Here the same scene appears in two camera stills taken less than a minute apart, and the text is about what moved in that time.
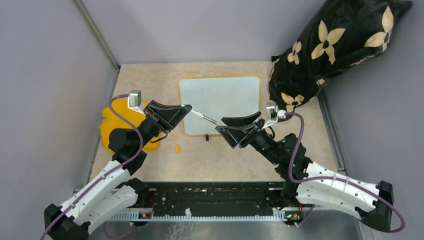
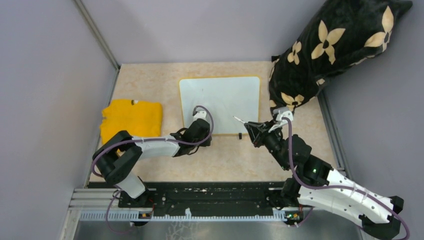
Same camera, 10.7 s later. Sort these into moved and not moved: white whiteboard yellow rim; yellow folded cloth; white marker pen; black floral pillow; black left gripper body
Moved: white marker pen; black left gripper body
Not moved: white whiteboard yellow rim; black floral pillow; yellow folded cloth
